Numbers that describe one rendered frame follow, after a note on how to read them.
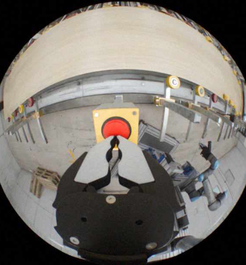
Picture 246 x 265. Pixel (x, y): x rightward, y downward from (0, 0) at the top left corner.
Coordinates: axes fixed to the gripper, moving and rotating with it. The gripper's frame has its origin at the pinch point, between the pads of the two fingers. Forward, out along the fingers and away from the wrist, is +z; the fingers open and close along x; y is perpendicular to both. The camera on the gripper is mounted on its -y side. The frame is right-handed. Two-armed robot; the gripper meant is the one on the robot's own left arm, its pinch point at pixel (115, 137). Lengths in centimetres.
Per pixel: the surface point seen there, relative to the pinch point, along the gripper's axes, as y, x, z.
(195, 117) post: -0.1, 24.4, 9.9
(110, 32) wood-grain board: -45, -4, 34
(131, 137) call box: 1.2, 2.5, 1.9
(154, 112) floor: 30, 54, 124
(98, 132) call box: 0.2, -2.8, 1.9
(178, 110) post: 0.5, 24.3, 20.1
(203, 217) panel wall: 254, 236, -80
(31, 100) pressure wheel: -13, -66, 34
